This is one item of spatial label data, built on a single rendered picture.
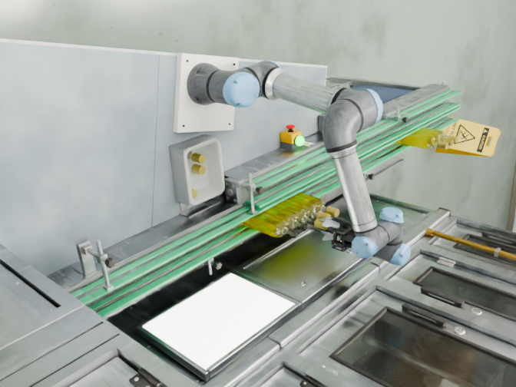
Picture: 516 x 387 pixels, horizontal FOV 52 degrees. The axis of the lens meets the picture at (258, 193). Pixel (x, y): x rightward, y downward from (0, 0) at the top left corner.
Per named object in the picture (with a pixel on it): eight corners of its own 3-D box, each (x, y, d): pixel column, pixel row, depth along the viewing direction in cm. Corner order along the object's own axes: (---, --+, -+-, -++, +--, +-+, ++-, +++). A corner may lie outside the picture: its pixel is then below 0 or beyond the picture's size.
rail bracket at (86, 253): (74, 273, 173) (111, 298, 159) (62, 227, 166) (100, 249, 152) (87, 266, 176) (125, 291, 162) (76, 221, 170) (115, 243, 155)
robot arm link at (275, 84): (233, 64, 188) (363, 104, 157) (262, 54, 198) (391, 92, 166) (233, 96, 195) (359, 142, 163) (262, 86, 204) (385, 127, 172)
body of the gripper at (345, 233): (329, 229, 190) (358, 239, 182) (344, 220, 195) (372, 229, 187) (329, 247, 193) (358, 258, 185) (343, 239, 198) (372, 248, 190)
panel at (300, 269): (137, 333, 173) (206, 382, 151) (135, 326, 172) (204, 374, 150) (309, 229, 231) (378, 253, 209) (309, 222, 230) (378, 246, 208)
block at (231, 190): (224, 201, 212) (236, 206, 208) (222, 179, 208) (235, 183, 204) (231, 198, 215) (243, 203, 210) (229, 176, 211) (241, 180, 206)
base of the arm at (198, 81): (186, 64, 187) (204, 66, 181) (218, 61, 198) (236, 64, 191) (186, 107, 192) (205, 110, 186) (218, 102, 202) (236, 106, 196)
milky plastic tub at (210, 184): (176, 202, 202) (191, 207, 196) (168, 146, 193) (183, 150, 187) (210, 186, 213) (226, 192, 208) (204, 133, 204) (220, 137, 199)
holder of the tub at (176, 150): (178, 213, 205) (191, 219, 200) (168, 146, 194) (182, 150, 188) (211, 198, 216) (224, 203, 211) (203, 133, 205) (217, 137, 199)
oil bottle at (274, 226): (240, 224, 213) (280, 240, 199) (239, 212, 210) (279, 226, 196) (250, 219, 216) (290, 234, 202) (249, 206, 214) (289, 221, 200)
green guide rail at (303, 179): (245, 203, 211) (259, 208, 206) (245, 201, 211) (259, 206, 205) (448, 103, 324) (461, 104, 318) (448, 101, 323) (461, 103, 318)
